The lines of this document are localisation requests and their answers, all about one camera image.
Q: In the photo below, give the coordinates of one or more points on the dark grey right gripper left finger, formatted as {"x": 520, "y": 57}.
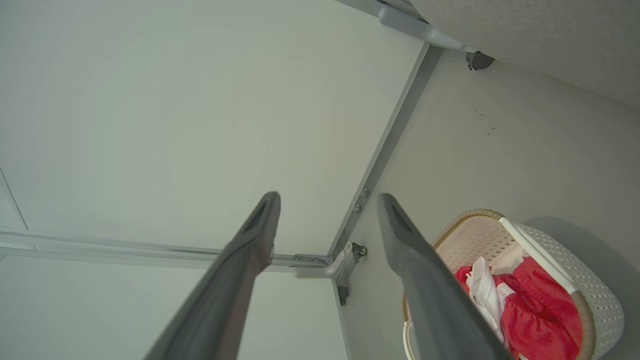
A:
{"x": 235, "y": 280}

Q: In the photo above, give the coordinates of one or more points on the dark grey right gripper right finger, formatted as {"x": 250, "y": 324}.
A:
{"x": 430, "y": 300}

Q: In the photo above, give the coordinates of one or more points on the red and white garment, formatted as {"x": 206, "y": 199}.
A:
{"x": 540, "y": 320}

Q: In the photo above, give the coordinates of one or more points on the grey partition foot tube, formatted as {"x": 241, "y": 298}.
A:
{"x": 415, "y": 27}
{"x": 320, "y": 271}

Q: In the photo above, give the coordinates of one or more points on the black partition caster wheel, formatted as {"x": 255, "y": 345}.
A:
{"x": 359, "y": 251}
{"x": 480, "y": 61}

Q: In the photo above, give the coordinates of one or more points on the dark grey corner caster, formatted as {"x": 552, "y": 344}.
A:
{"x": 343, "y": 295}

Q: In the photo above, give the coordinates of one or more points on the cream perforated laundry basket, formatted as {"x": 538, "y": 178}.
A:
{"x": 595, "y": 280}

